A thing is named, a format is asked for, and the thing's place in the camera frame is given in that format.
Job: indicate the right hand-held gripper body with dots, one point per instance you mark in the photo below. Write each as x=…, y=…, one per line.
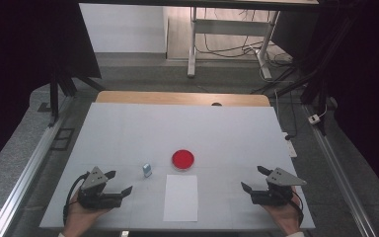
x=276, y=191

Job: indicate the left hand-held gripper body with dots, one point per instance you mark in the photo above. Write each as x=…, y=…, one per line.
x=93, y=189

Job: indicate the small blue white stamp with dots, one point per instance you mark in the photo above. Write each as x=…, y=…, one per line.
x=147, y=170

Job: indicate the round red ink pad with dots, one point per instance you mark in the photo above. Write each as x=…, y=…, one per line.
x=183, y=159

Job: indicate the person's right hand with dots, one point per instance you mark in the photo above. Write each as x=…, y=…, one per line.
x=286, y=219

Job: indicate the person's left hand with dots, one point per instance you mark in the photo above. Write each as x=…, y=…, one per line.
x=80, y=219

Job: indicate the white power strip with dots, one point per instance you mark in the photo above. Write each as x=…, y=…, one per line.
x=291, y=148

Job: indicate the white paper sheet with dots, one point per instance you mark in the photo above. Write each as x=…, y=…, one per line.
x=180, y=199

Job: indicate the black floor socket plate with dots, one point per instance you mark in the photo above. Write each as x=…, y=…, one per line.
x=62, y=139

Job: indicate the small white adapter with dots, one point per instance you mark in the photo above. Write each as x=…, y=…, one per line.
x=314, y=119

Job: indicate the dark table grommet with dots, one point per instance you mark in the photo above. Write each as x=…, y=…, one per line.
x=216, y=104

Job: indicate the wooden table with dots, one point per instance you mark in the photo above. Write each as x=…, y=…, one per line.
x=164, y=97

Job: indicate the black metal stand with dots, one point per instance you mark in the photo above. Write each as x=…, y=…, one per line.
x=54, y=95

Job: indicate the black curtain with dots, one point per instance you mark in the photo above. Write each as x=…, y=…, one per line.
x=368, y=82
x=19, y=65

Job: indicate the aluminium rail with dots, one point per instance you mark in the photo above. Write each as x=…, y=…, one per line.
x=339, y=171
x=29, y=171

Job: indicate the white desk frame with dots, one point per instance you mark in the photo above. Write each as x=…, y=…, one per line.
x=230, y=27

